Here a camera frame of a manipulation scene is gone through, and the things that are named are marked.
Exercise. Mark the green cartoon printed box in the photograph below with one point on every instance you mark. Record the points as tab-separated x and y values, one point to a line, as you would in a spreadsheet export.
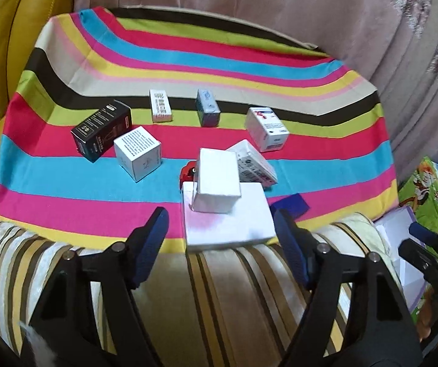
429	187

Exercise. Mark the white box red blue print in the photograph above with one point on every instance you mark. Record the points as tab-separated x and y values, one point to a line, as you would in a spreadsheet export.
266	128

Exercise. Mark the yellow leather sofa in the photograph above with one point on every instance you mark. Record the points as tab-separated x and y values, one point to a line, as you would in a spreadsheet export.
8	26

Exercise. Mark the small plain white box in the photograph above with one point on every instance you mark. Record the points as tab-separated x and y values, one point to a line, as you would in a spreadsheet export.
217	177

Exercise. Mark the white cube box with text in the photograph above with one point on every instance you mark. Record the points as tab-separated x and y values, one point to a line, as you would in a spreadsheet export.
136	153

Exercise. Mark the narrow white box black print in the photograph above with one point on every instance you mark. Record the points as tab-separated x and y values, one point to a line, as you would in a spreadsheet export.
161	106

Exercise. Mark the dark blue object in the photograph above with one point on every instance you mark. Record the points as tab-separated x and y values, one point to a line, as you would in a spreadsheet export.
291	205

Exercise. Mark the large white box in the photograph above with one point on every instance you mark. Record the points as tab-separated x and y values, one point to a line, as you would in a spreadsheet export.
228	221

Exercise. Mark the white paper box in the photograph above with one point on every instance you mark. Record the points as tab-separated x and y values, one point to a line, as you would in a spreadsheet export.
395	233

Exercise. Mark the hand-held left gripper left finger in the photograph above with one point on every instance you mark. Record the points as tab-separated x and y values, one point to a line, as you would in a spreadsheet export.
150	244

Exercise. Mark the blue grey small box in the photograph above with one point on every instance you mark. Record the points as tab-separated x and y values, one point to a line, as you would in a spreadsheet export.
207	107

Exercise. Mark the beige brown striped cushion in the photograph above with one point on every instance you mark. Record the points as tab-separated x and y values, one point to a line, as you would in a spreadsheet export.
223	306

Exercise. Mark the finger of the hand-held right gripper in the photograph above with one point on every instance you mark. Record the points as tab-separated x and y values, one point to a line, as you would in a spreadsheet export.
414	252
418	231

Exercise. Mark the person's right hand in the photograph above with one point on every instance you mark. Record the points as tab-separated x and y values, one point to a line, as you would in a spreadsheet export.
435	319

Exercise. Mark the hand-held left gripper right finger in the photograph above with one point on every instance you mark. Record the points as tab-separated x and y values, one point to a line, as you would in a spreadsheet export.
291	241

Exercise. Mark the white box with barcode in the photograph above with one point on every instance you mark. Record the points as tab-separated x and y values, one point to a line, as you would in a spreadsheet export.
257	168

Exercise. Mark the multicolour striped cloth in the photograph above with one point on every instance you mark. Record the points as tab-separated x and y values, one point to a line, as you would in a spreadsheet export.
219	68

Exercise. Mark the small red object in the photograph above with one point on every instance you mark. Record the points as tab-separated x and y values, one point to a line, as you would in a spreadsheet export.
186	174

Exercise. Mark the black rectangular box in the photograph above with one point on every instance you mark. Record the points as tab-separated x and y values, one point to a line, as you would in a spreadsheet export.
100	130

